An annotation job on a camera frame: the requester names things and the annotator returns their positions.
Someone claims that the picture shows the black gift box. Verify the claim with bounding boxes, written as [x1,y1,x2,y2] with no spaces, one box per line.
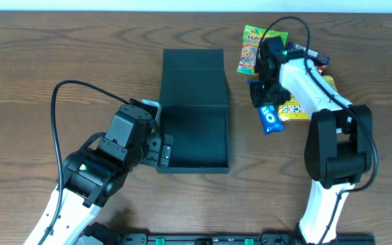
[157,49,229,174]

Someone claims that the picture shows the dark blue chocolate bar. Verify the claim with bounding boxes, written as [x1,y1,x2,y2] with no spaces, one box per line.
[287,42,330,65]

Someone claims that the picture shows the green Haribo gummy bag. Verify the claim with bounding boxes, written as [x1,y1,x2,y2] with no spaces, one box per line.
[236,24,289,76]

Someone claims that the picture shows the yellow Hacks candy bag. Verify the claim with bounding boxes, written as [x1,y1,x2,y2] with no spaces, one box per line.
[278,75,333,120]

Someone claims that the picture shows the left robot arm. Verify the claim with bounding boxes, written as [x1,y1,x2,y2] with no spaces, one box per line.
[26,99,173,244]

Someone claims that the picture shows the blue Oreo cookie pack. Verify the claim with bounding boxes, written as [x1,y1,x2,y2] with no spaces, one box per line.
[247,80,284,135]

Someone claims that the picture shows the green red candy bar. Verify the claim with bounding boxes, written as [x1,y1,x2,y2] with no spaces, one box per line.
[315,65,327,75]

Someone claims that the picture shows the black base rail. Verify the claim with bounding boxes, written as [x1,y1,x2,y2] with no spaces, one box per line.
[117,232,376,245]

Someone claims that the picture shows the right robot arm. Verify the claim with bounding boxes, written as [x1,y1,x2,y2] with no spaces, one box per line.
[250,36,375,244]

